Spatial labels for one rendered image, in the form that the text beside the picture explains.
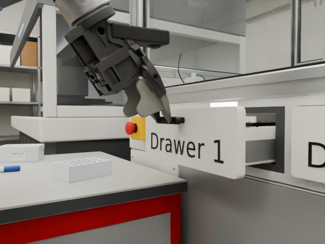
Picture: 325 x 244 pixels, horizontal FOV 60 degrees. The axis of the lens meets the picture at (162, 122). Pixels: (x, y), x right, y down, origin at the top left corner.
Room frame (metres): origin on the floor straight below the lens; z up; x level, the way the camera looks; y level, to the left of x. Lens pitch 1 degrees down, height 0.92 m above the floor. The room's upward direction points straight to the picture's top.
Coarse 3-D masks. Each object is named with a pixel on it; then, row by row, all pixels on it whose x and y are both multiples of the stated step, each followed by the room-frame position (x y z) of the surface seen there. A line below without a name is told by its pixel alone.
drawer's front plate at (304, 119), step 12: (300, 108) 0.43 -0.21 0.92; (312, 108) 0.41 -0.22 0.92; (324, 108) 0.40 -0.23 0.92; (300, 120) 0.43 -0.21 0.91; (312, 120) 0.41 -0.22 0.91; (324, 120) 0.40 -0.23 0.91; (300, 132) 0.43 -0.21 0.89; (312, 132) 0.41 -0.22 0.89; (324, 132) 0.40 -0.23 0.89; (300, 144) 0.43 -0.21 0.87; (324, 144) 0.40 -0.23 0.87; (300, 156) 0.43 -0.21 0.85; (312, 156) 0.41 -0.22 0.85; (324, 156) 0.40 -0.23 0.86; (300, 168) 0.43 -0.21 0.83; (312, 168) 0.41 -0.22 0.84; (324, 168) 0.40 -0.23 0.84; (312, 180) 0.41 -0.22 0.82; (324, 180) 0.40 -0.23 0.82
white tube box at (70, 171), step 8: (72, 160) 0.73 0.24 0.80; (80, 160) 0.74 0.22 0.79; (88, 160) 0.74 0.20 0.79; (96, 160) 0.74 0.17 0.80; (104, 160) 0.74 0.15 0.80; (56, 168) 0.67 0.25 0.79; (64, 168) 0.65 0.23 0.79; (72, 168) 0.64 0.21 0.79; (80, 168) 0.66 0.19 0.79; (88, 168) 0.67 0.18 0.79; (96, 168) 0.69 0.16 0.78; (104, 168) 0.71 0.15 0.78; (56, 176) 0.67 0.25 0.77; (64, 176) 0.65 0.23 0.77; (72, 176) 0.64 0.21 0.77; (80, 176) 0.66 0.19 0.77; (88, 176) 0.67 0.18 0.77; (96, 176) 0.69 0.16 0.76
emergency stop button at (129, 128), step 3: (126, 123) 0.84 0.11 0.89; (129, 123) 0.83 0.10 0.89; (132, 123) 0.83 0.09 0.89; (126, 126) 0.84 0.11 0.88; (129, 126) 0.83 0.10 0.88; (132, 126) 0.83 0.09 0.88; (126, 129) 0.84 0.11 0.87; (129, 129) 0.83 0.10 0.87; (132, 129) 0.83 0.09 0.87; (126, 132) 0.84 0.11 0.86; (129, 132) 0.83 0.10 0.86; (132, 132) 0.83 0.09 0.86
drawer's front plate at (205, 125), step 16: (160, 112) 0.60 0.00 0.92; (176, 112) 0.55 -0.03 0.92; (192, 112) 0.51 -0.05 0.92; (208, 112) 0.47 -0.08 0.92; (224, 112) 0.44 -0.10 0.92; (240, 112) 0.42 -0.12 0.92; (160, 128) 0.60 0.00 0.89; (176, 128) 0.55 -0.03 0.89; (192, 128) 0.51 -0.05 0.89; (208, 128) 0.47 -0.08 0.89; (224, 128) 0.44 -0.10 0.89; (240, 128) 0.42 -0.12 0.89; (176, 144) 0.55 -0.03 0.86; (208, 144) 0.47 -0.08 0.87; (224, 144) 0.44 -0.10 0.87; (240, 144) 0.42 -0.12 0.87; (176, 160) 0.55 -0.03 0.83; (192, 160) 0.51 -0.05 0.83; (208, 160) 0.47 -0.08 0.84; (224, 160) 0.44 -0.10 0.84; (240, 160) 0.42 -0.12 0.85; (224, 176) 0.44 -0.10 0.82; (240, 176) 0.42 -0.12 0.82
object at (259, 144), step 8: (248, 128) 0.45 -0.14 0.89; (256, 128) 0.46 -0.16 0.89; (264, 128) 0.47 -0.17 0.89; (272, 128) 0.49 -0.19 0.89; (248, 136) 0.45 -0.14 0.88; (256, 136) 0.46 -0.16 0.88; (264, 136) 0.47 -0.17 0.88; (272, 136) 0.49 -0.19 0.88; (248, 144) 0.45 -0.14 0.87; (256, 144) 0.46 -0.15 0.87; (264, 144) 0.47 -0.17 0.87; (272, 144) 0.48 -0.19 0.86; (248, 152) 0.45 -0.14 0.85; (256, 152) 0.46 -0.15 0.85; (264, 152) 0.47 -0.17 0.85; (272, 152) 0.48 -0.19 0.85; (248, 160) 0.45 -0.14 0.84; (256, 160) 0.46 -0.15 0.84; (264, 160) 0.47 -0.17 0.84; (272, 160) 0.49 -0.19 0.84
